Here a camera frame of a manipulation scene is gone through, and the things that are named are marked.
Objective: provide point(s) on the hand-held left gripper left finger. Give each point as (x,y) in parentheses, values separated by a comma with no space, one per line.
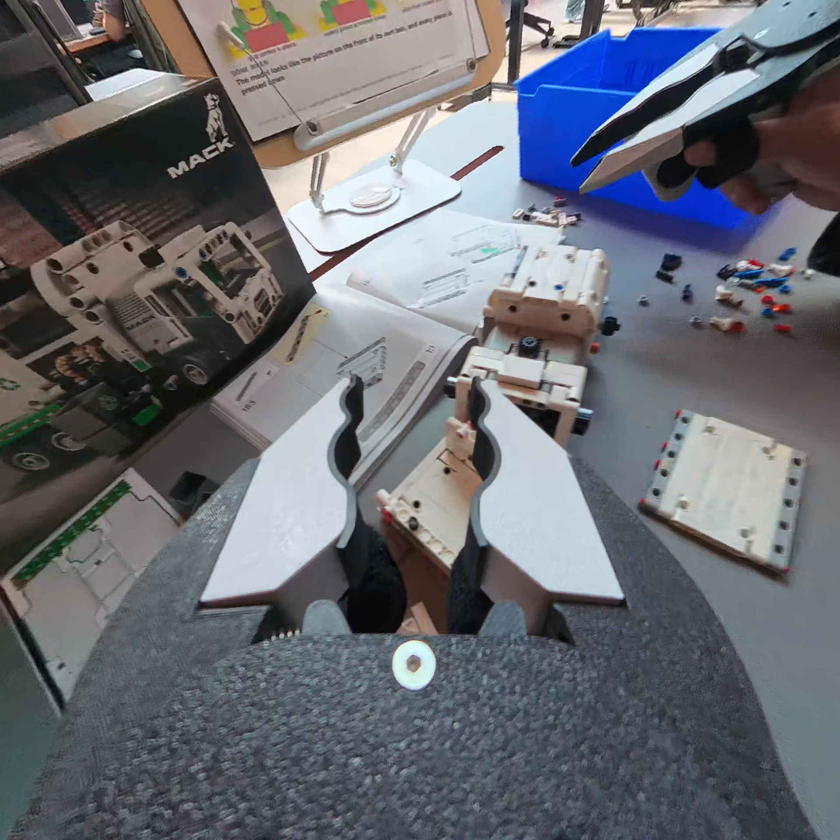
(282,518)

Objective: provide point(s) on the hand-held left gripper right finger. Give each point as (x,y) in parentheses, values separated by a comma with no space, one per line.
(544,518)

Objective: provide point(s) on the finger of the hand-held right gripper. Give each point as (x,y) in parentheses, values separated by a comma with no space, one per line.
(656,88)
(646,148)

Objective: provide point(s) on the white lego truck model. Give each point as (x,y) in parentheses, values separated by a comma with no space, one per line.
(544,295)

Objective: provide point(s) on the person's right forearm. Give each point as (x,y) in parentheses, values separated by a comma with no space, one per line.
(828,249)

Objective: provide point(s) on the pile of mixed lego pieces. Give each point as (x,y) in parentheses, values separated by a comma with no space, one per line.
(544,216)

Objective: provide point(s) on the scattered small lego pieces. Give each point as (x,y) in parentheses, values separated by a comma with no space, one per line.
(728,295)

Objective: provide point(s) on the white lego panel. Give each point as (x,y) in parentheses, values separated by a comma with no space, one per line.
(722,485)

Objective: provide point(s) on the black lego set box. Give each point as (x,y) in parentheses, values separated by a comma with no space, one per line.
(164,262)

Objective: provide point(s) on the person's right hand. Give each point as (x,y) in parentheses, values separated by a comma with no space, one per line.
(814,144)

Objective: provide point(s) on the blue plastic bin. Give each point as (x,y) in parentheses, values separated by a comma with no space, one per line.
(564,131)

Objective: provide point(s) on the small black tray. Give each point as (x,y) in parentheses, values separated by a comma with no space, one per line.
(190,492)

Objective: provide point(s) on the black office chair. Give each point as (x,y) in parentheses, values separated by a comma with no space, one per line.
(535,23)

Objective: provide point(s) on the white printed cardboard sheet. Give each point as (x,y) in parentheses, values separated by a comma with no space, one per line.
(79,577)

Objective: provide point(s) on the wooden document stand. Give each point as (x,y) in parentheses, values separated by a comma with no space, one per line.
(420,190)

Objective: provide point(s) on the open instruction booklet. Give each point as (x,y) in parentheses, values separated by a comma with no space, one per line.
(407,289)

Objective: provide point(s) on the printed instruction sheet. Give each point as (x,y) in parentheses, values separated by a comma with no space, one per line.
(341,72)

